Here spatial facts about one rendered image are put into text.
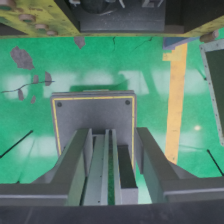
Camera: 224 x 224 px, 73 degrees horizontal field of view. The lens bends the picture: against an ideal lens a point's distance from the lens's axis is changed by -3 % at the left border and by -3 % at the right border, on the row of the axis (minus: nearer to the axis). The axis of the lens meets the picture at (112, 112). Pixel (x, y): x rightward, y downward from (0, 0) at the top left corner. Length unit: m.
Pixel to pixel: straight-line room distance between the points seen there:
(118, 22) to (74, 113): 0.78
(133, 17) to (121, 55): 0.77
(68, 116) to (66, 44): 0.69
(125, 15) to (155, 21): 0.14
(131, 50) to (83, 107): 0.70
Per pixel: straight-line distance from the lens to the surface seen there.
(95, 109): 1.27
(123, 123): 1.31
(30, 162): 2.07
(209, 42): 0.94
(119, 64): 1.55
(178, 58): 1.69
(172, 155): 1.94
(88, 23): 0.82
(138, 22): 0.83
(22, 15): 0.62
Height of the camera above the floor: 1.55
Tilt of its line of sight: 75 degrees down
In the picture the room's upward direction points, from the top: 177 degrees clockwise
